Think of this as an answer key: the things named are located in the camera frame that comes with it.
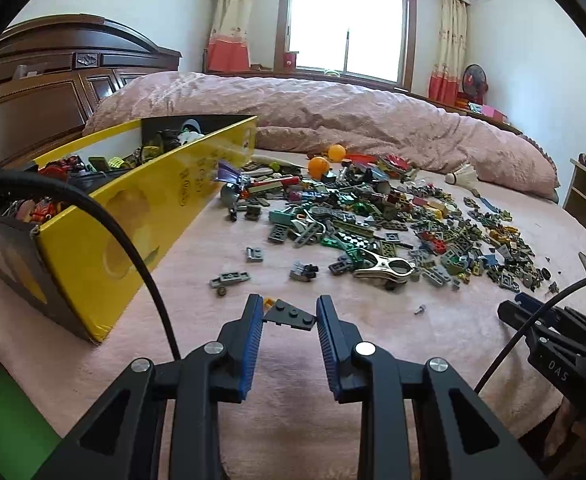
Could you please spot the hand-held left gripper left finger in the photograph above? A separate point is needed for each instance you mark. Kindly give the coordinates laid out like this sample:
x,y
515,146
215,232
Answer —
x,y
250,345

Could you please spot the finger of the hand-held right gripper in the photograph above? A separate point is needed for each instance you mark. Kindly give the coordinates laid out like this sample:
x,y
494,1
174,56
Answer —
x,y
528,300
515,317

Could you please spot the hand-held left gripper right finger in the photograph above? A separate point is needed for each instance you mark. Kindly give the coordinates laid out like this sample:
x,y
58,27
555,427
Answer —
x,y
329,345

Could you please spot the dark grey wedge plate brick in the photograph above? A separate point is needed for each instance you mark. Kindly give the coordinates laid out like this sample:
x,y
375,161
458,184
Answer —
x,y
290,316

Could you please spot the silver metal spring clip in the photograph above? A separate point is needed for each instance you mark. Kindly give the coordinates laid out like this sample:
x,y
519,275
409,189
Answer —
x,y
388,266

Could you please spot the pile of building bricks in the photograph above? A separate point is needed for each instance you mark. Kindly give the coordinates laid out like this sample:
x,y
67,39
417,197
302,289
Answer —
x,y
373,220

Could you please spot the yellow cardboard box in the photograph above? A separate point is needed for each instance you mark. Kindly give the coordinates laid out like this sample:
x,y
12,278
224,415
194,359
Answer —
x,y
173,195

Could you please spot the small orange stud brick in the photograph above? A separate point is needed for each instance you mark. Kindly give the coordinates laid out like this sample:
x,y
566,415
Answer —
x,y
269,302

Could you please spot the grey long plate brick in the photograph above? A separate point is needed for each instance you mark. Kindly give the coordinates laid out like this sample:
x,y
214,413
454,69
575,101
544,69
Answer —
x,y
230,277

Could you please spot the grey and black brick assembly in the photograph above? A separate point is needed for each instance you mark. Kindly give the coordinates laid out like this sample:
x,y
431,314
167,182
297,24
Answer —
x,y
303,271

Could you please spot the small metal screw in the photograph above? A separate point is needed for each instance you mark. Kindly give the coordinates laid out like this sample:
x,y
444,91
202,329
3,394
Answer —
x,y
419,309

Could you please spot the white feather shuttlecock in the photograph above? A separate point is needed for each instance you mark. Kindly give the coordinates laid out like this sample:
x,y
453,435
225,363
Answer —
x,y
465,176

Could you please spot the purple toy wing piece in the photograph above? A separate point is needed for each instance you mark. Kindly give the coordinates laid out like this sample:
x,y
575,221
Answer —
x,y
230,174

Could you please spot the orange ping pong ball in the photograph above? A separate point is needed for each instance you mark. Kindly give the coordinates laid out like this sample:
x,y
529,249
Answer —
x,y
319,166
336,152

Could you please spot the pink box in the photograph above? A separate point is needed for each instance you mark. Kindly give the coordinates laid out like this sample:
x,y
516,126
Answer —
x,y
495,111

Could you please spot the red standing fan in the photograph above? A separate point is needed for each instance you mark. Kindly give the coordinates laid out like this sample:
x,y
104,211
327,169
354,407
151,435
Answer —
x,y
474,80

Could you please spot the pink quilt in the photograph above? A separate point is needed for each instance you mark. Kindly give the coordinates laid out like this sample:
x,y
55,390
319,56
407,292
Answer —
x,y
348,115

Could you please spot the heap of colourful toy figures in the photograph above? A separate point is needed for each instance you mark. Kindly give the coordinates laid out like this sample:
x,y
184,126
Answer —
x,y
98,162

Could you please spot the green mat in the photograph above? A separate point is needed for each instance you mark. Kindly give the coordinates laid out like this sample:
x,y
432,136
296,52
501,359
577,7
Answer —
x,y
13,410

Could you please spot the floral curtain with red hem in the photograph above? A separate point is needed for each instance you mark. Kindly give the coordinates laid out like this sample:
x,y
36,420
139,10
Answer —
x,y
230,20
448,45

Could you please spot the small red box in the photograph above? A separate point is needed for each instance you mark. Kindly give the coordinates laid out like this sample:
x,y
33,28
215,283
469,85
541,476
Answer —
x,y
289,59

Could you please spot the wooden framed window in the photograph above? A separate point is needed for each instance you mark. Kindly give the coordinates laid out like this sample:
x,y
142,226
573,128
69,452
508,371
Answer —
x,y
348,20

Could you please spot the dark wooden bed headboard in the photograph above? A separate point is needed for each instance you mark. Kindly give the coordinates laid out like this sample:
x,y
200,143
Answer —
x,y
48,90

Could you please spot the grey frame brick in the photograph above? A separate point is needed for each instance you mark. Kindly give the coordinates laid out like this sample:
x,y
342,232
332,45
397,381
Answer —
x,y
254,254

